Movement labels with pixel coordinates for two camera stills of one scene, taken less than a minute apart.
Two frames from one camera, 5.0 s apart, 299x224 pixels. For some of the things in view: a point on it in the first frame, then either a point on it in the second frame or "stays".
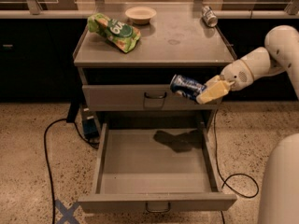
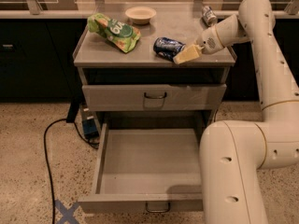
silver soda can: x=208 y=16 stays
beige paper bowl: x=140 y=15 stays
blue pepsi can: x=187 y=87 to x=166 y=49
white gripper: x=236 y=74 to x=209 y=41
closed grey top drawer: x=140 y=97 stays
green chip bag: x=119 y=34 stays
